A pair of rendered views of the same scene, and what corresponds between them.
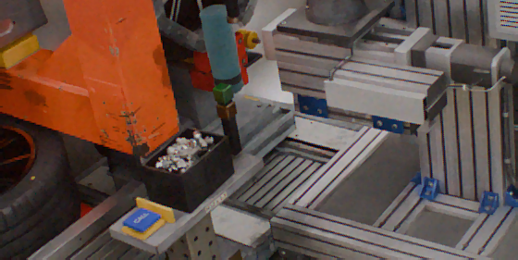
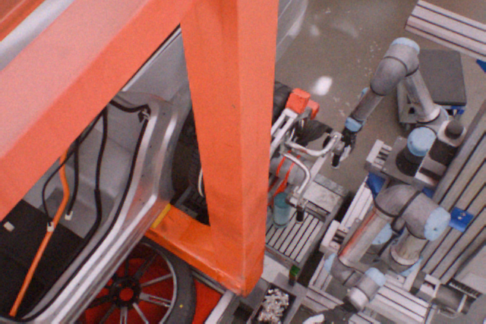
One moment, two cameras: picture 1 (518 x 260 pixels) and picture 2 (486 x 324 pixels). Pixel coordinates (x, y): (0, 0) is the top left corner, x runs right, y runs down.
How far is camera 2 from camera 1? 221 cm
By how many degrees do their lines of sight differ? 32
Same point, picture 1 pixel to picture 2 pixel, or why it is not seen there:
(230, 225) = (269, 270)
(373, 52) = (389, 280)
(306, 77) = not seen: hidden behind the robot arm
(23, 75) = (168, 238)
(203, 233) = not seen: outside the picture
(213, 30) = (281, 212)
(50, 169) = (189, 297)
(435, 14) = (423, 251)
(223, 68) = (282, 221)
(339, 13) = (373, 259)
